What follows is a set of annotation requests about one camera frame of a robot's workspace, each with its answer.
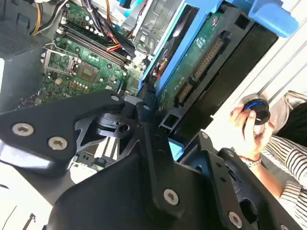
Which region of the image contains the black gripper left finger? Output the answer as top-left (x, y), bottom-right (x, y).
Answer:
top-left (0, 83), bottom-right (187, 219)

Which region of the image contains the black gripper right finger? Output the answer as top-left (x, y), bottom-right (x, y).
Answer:
top-left (198, 130), bottom-right (303, 230)

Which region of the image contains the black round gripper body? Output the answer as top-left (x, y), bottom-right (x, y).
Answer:
top-left (44, 153), bottom-right (225, 230)

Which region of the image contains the round black tool blue ring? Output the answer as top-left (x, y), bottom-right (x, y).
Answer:
top-left (240, 94), bottom-right (272, 127)

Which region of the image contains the hard disk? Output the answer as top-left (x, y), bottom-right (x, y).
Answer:
top-left (138, 0), bottom-right (300, 163)

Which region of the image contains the blue disk wire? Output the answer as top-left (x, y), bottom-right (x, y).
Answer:
top-left (114, 0), bottom-right (151, 15)

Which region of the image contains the person hand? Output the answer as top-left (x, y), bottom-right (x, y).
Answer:
top-left (229, 102), bottom-right (276, 161)

